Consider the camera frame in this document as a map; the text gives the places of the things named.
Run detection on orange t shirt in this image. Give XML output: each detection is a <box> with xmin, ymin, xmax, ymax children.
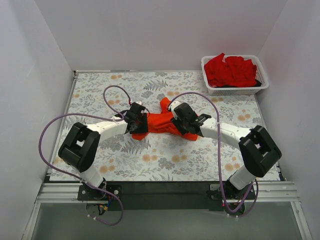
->
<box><xmin>131</xmin><ymin>97</ymin><xmax>198</xmax><ymax>141</ymax></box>

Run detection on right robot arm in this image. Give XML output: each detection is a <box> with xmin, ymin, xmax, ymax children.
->
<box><xmin>169</xmin><ymin>101</ymin><xmax>282</xmax><ymax>199</ymax></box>

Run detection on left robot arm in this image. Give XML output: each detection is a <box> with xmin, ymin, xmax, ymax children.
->
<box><xmin>58</xmin><ymin>101</ymin><xmax>148</xmax><ymax>190</ymax></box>

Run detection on red shirts pile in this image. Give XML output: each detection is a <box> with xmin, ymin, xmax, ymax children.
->
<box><xmin>204</xmin><ymin>53</ymin><xmax>257</xmax><ymax>88</ymax></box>

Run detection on floral table mat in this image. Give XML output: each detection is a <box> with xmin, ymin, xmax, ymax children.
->
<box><xmin>57</xmin><ymin>71</ymin><xmax>264</xmax><ymax>182</ymax></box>

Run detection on white plastic basket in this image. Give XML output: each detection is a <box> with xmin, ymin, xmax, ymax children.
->
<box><xmin>201</xmin><ymin>54</ymin><xmax>269</xmax><ymax>96</ymax></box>

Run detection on black garment in basket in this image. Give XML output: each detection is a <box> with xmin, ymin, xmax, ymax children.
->
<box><xmin>218</xmin><ymin>79</ymin><xmax>262</xmax><ymax>88</ymax></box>

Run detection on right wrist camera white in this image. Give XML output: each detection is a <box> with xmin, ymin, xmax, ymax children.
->
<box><xmin>168</xmin><ymin>100</ymin><xmax>181</xmax><ymax>112</ymax></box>

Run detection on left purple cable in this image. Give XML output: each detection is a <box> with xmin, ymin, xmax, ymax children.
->
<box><xmin>37</xmin><ymin>85</ymin><xmax>133</xmax><ymax>226</ymax></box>

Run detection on purple cable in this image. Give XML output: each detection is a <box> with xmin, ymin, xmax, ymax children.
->
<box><xmin>37</xmin><ymin>85</ymin><xmax>133</xmax><ymax>226</ymax></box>
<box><xmin>167</xmin><ymin>91</ymin><xmax>260</xmax><ymax>218</ymax></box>

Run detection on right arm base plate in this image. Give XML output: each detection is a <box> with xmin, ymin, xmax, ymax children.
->
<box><xmin>206</xmin><ymin>183</ymin><xmax>256</xmax><ymax>201</ymax></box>

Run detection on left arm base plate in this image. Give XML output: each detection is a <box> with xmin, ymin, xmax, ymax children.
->
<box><xmin>77</xmin><ymin>184</ymin><xmax>122</xmax><ymax>201</ymax></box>

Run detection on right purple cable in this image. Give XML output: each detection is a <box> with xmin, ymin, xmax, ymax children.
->
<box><xmin>167</xmin><ymin>91</ymin><xmax>260</xmax><ymax>218</ymax></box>

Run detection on aluminium frame rail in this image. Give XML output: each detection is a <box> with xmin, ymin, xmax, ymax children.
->
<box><xmin>36</xmin><ymin>181</ymin><xmax>301</xmax><ymax>203</ymax></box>

